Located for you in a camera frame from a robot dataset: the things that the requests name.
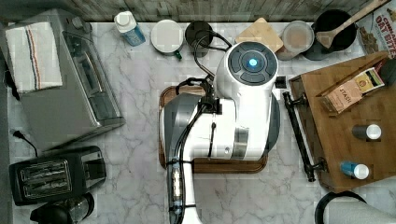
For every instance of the cereal box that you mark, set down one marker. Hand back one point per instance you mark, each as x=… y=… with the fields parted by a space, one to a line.
x=377 y=31

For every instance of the silver toaster oven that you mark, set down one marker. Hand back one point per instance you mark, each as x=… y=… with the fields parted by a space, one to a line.
x=84 y=105

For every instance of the black paper towel holder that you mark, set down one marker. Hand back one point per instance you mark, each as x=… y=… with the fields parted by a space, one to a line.
x=319 y=211

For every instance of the white blue bottle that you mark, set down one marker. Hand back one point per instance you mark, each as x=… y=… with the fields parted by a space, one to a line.
x=129 y=28

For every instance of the white striped towel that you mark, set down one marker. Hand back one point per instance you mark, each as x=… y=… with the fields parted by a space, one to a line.
x=34 y=57

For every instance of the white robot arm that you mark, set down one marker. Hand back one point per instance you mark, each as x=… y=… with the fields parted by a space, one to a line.
x=236 y=119

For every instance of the yellow green tea packets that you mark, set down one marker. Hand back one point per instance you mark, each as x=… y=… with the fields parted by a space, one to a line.
x=369 y=80

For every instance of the wooden spoon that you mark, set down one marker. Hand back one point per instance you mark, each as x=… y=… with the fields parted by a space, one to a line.
x=326 y=38

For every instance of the brown tea bag packets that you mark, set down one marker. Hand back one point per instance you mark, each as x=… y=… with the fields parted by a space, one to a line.
x=342 y=97

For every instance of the dark grey metal cup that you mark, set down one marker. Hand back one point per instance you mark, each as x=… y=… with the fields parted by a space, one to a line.
x=195 y=31

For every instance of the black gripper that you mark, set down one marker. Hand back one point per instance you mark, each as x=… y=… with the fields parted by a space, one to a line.
x=209 y=103

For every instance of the black power plug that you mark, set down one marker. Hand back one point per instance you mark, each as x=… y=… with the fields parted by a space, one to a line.
x=21 y=136

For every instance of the black toaster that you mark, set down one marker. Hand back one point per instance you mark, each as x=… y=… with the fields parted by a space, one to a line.
x=58 y=176

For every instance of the black tea packets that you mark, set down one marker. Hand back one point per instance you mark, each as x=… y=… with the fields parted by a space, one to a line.
x=388 y=72

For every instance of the white lidded green canister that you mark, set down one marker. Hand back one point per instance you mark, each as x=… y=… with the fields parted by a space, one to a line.
x=167 y=37

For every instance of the dark grey spice can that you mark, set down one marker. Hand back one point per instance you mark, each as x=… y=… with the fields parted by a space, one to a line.
x=367 y=132

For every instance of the black coffee grinder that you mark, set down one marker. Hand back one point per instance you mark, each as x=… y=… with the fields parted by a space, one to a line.
x=69 y=211

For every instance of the paper towel roll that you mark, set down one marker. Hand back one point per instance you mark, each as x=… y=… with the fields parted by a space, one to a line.
x=355 y=212

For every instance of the black drawer handle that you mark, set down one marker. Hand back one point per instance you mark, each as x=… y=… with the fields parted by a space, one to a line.
x=309 y=168

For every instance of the wooden tray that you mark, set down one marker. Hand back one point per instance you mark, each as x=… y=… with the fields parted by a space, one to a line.
x=206 y=165

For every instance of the teal canister bamboo lid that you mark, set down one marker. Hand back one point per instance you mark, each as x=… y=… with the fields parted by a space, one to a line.
x=261 y=31

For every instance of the wooden tea bag organizer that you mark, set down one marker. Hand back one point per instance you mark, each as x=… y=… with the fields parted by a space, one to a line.
x=357 y=66

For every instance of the blue spice can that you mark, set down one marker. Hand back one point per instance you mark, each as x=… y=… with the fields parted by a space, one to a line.
x=353 y=169

